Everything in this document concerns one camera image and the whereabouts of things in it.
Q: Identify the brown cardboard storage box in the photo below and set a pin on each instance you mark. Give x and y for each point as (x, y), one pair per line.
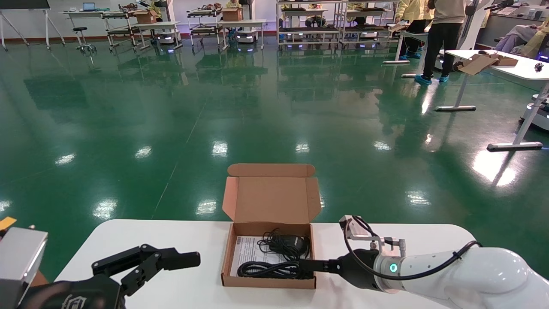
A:
(270, 201)

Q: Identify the small orange tag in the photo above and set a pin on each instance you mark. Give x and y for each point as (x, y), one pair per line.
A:
(6, 223)

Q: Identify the person in yellow coat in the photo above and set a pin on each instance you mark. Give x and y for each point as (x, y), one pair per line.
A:
(411, 10)

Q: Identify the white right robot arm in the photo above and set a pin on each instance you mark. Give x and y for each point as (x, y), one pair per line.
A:
(472, 279)

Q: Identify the crouching person yellow coat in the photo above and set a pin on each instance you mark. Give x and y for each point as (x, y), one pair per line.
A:
(315, 19)

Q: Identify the dark board on metal stand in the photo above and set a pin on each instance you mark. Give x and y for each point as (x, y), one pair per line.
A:
(25, 4)

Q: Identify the white printed paper manual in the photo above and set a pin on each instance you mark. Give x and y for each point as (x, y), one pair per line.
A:
(246, 253)

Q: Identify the black round stool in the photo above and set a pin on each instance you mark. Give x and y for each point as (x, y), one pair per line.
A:
(80, 29)

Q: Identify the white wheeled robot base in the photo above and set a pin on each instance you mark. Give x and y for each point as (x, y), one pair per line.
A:
(165, 37)
(246, 36)

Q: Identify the open flat cardboard box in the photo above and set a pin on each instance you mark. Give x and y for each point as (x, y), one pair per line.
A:
(480, 64)

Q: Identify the seated person grey trousers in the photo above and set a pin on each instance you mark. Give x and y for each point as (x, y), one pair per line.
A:
(514, 36)

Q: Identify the dark grey counter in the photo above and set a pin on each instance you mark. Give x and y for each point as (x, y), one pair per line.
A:
(502, 25)

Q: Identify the large white desk grey feet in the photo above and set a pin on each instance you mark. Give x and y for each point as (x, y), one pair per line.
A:
(527, 71)

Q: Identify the distant black robot gripper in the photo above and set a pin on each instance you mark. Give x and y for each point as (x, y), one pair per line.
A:
(499, 5)

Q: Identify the small open laptop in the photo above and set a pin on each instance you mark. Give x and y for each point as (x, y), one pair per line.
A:
(88, 6)

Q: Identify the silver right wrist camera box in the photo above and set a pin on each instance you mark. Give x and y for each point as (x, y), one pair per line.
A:
(354, 229)

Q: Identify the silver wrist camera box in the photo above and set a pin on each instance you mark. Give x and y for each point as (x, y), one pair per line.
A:
(354, 229)
(17, 257)

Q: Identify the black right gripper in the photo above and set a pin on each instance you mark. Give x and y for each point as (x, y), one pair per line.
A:
(360, 268)

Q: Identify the white table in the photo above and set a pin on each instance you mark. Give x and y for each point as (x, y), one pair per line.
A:
(158, 25)
(242, 22)

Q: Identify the tall white robot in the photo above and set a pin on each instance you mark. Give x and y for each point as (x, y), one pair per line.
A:
(478, 30)

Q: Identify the white robot with column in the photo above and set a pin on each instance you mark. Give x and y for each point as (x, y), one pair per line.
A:
(536, 111)

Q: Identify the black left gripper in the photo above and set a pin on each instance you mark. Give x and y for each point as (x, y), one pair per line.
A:
(73, 296)

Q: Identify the metal shelving rack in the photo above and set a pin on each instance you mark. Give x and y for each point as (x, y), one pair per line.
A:
(311, 30)
(369, 29)

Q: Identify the person beige top black trousers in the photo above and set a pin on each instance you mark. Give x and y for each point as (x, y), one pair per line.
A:
(446, 38)

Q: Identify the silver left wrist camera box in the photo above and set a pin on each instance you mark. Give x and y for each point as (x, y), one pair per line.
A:
(17, 257)

